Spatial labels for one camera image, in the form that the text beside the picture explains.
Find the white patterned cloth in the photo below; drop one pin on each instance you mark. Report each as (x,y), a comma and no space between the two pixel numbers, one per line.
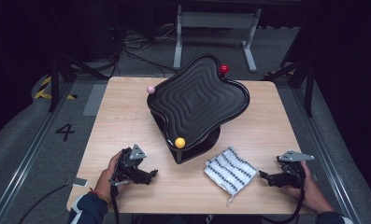
(230,171)

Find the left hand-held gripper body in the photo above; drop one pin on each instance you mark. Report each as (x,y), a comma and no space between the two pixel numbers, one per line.
(128,161)

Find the black tripod stand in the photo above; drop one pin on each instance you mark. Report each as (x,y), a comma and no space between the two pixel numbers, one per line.
(54,84)
(309,93)

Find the grey metal frame stand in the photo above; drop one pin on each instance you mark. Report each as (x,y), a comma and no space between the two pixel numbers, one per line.
(217,20)

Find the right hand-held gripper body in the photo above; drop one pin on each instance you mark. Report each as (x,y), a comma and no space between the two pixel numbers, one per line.
(292,174)

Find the metal floor rail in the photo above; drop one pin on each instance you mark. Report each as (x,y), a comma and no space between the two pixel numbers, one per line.
(325,155)
(30,155)

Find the silver tape piece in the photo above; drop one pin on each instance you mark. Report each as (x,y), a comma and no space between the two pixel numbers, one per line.
(80,182)

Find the person's right hand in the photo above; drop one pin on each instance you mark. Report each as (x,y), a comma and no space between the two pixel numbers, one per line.
(312,194)

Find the black wavy tray stand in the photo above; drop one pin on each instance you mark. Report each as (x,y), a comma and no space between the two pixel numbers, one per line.
(195,99)

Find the yellow black hazard tape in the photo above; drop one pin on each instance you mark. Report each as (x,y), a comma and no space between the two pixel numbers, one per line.
(43,93)

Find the person's left hand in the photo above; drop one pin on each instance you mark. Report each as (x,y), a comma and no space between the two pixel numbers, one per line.
(104,183)

